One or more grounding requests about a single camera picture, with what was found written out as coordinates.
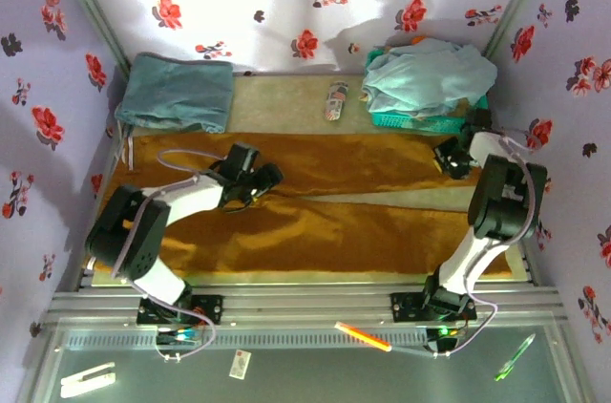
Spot brown trousers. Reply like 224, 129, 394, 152
97, 131, 512, 278

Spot light blue trousers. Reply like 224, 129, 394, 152
361, 37, 498, 118

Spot folded teal trousers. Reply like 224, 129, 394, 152
114, 53, 234, 135

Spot teal plastic basket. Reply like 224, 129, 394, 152
366, 47, 489, 133

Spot tan crumpled garment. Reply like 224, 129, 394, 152
446, 97, 474, 118

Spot flag print rolled cloth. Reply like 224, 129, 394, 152
324, 81, 351, 121

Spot white printed card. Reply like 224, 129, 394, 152
228, 350, 252, 380

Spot orange marker pen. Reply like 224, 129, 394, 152
335, 321, 392, 352

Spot green pen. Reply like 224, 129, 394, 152
495, 333, 537, 381

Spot white plastic clip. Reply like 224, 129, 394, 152
60, 362, 116, 398

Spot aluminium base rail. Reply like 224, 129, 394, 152
47, 284, 567, 328

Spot slotted grey cable duct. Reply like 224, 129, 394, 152
61, 329, 431, 351

